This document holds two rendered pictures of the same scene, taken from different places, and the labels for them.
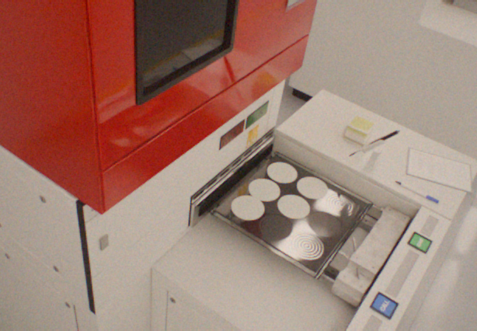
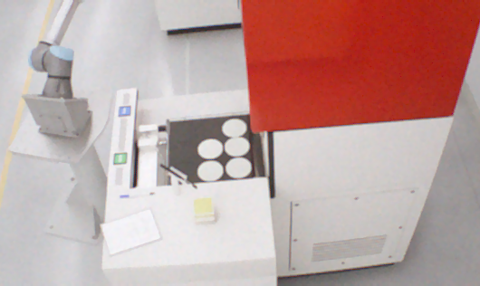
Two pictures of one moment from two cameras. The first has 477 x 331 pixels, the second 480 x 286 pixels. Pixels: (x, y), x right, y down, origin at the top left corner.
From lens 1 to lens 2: 2.66 m
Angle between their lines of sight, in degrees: 85
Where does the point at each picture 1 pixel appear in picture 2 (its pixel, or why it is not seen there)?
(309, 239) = (186, 135)
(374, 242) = (149, 167)
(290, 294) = not seen: hidden behind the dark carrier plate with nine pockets
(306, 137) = (239, 186)
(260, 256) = not seen: hidden behind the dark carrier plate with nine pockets
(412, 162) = (152, 222)
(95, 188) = not seen: outside the picture
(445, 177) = (122, 225)
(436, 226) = (115, 178)
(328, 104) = (254, 239)
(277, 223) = (210, 131)
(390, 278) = (127, 127)
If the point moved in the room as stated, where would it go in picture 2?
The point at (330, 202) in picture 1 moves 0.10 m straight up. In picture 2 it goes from (191, 169) to (187, 153)
